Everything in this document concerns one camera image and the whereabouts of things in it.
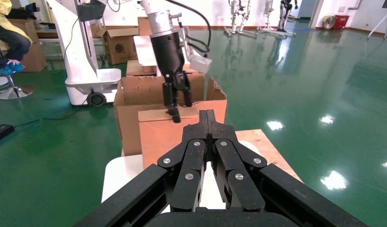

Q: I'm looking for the black humanoid robot on stand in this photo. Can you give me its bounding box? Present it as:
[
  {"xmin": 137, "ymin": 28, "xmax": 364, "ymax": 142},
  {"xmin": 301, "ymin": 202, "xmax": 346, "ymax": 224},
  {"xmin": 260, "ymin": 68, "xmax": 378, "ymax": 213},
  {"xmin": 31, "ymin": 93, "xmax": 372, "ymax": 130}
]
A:
[{"xmin": 276, "ymin": 0, "xmax": 298, "ymax": 34}]

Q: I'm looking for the blue stool with chrome base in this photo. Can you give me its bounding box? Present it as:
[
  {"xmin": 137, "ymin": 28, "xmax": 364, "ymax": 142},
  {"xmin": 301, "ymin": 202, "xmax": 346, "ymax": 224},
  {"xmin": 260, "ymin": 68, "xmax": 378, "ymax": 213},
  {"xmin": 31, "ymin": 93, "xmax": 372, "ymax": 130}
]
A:
[{"xmin": 0, "ymin": 62, "xmax": 35, "ymax": 101}]

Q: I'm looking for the large open cardboard box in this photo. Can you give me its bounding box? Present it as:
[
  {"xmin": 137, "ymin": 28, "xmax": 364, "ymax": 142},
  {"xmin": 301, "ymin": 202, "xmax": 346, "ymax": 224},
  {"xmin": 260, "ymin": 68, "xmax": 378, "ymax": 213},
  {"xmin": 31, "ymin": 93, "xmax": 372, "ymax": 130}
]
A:
[{"xmin": 113, "ymin": 73, "xmax": 228, "ymax": 157}]

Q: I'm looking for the plain closed cardboard box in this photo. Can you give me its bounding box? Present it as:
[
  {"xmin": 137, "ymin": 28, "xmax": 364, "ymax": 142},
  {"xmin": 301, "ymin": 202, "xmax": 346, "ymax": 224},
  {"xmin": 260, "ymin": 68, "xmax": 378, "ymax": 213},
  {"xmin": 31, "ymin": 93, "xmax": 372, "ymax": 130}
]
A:
[{"xmin": 7, "ymin": 18, "xmax": 47, "ymax": 73}]

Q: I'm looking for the long black cable yellow connector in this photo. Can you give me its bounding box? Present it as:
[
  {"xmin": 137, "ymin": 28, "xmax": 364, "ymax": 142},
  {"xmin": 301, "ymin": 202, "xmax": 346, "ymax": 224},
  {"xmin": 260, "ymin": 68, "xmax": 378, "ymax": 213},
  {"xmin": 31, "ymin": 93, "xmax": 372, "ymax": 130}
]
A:
[{"xmin": 164, "ymin": 0, "xmax": 212, "ymax": 59}]

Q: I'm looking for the short looped black cable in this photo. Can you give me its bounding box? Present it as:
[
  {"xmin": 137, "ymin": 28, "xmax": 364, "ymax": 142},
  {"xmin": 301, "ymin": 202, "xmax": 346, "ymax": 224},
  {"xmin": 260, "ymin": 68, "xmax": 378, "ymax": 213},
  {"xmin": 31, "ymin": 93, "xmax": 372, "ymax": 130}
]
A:
[{"xmin": 185, "ymin": 34, "xmax": 211, "ymax": 54}]

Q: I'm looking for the thin black floor cable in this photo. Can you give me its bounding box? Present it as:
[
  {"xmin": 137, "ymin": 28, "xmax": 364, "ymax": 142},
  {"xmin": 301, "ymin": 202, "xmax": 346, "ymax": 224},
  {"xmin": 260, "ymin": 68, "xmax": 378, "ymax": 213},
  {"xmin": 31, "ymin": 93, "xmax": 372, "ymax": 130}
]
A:
[{"xmin": 13, "ymin": 97, "xmax": 88, "ymax": 130}]

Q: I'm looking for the flat cardboard box under table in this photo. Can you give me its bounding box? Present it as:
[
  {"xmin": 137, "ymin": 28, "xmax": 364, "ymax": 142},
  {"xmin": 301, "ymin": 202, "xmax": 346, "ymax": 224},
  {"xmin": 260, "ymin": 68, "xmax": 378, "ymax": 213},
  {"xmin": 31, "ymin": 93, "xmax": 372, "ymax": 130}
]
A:
[{"xmin": 125, "ymin": 59, "xmax": 199, "ymax": 78}]

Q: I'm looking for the small cardboard box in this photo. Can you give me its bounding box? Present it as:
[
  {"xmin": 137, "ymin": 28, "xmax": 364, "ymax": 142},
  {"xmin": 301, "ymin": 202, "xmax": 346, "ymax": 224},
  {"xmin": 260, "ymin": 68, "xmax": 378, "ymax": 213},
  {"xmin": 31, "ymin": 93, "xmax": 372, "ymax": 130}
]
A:
[{"xmin": 137, "ymin": 106, "xmax": 203, "ymax": 170}]

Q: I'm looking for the white side table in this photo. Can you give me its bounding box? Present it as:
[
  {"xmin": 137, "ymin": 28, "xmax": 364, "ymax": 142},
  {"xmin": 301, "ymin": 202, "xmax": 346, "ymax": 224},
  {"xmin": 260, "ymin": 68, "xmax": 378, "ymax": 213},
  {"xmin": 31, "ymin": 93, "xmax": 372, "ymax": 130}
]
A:
[{"xmin": 132, "ymin": 35, "xmax": 194, "ymax": 67}]

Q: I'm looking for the white tripod stand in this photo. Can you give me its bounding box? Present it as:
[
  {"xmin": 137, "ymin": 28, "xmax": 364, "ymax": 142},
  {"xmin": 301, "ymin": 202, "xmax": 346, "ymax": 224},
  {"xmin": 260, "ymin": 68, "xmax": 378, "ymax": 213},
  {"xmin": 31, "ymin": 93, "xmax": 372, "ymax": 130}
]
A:
[{"xmin": 367, "ymin": 0, "xmax": 387, "ymax": 40}]

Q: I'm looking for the white robot body with base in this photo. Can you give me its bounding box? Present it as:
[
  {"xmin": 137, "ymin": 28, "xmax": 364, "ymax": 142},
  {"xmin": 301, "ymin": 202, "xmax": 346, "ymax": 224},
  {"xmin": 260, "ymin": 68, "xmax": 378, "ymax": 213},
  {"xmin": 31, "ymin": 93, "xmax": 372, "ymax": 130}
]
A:
[{"xmin": 45, "ymin": 0, "xmax": 123, "ymax": 107}]

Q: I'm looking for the black power adapter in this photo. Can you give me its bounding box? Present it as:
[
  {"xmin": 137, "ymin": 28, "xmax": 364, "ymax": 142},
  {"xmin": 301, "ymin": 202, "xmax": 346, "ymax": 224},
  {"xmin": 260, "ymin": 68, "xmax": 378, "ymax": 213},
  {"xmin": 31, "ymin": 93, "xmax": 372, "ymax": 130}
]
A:
[{"xmin": 0, "ymin": 123, "xmax": 16, "ymax": 144}]

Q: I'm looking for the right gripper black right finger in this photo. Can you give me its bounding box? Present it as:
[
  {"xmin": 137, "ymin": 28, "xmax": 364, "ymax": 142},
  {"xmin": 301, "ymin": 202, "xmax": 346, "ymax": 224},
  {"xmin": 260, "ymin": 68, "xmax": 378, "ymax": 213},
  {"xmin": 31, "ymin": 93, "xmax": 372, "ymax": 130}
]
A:
[{"xmin": 208, "ymin": 109, "xmax": 370, "ymax": 227}]

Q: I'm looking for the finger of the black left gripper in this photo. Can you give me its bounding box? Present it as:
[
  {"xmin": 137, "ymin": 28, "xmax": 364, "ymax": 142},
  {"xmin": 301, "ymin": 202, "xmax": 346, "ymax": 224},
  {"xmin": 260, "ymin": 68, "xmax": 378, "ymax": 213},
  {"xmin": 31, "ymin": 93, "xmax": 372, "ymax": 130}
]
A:
[
  {"xmin": 162, "ymin": 81, "xmax": 182, "ymax": 124},
  {"xmin": 177, "ymin": 71, "xmax": 194, "ymax": 108}
]

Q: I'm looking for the gray humanoid robot on stand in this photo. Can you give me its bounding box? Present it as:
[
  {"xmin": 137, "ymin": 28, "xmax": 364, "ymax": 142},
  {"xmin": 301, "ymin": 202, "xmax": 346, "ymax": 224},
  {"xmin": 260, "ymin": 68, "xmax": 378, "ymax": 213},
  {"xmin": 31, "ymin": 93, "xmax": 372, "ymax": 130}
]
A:
[{"xmin": 257, "ymin": 0, "xmax": 276, "ymax": 33}]

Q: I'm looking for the white humanoid robot on stand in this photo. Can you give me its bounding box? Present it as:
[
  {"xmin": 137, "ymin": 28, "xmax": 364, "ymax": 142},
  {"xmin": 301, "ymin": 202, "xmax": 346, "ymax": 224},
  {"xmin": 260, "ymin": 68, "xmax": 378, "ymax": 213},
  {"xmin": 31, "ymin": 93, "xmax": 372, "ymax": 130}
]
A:
[{"xmin": 224, "ymin": 0, "xmax": 257, "ymax": 40}]

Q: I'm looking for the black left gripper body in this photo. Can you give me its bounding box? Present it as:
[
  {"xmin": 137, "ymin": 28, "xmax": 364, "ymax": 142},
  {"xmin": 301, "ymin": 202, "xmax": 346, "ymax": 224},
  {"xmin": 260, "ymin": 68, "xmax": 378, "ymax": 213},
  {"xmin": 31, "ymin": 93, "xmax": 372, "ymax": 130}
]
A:
[{"xmin": 150, "ymin": 31, "xmax": 187, "ymax": 85}]

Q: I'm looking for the yellow round fan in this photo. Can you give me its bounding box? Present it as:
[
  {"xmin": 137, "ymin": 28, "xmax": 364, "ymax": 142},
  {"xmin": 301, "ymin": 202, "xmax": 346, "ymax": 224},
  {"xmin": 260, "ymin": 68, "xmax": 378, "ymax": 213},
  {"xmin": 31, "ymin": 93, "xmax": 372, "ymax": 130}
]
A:
[{"xmin": 321, "ymin": 15, "xmax": 337, "ymax": 31}]

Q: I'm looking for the gray wrist camera with bracket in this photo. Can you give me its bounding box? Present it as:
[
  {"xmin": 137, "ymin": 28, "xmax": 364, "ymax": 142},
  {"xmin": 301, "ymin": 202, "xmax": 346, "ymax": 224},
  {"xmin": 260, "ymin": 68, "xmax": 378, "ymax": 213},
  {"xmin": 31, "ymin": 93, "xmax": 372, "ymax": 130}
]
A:
[{"xmin": 177, "ymin": 12, "xmax": 213, "ymax": 75}]

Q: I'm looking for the person in yellow jacket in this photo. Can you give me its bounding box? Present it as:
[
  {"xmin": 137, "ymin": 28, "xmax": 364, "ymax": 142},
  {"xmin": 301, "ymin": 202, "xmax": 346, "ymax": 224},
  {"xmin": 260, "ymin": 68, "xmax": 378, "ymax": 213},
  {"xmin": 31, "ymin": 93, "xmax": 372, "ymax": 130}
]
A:
[{"xmin": 0, "ymin": 0, "xmax": 33, "ymax": 69}]

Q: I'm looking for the open cardboard box round logo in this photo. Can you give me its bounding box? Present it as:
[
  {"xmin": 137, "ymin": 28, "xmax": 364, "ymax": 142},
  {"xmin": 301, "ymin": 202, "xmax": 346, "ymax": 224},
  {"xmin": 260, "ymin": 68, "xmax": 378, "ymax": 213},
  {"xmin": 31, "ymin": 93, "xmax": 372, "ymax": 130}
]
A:
[{"xmin": 96, "ymin": 26, "xmax": 141, "ymax": 66}]

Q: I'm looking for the red box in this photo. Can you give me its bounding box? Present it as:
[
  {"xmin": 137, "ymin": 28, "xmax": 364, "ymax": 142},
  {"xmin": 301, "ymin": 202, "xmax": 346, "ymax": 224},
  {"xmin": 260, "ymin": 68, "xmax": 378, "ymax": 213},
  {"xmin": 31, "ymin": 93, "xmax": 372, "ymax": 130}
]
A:
[{"xmin": 333, "ymin": 14, "xmax": 351, "ymax": 31}]

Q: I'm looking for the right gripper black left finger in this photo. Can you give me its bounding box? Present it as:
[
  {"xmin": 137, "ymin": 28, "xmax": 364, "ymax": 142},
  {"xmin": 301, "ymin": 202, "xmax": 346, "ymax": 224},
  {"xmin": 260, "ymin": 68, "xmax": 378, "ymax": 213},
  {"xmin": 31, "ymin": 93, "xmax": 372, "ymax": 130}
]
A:
[{"xmin": 72, "ymin": 109, "xmax": 210, "ymax": 227}]

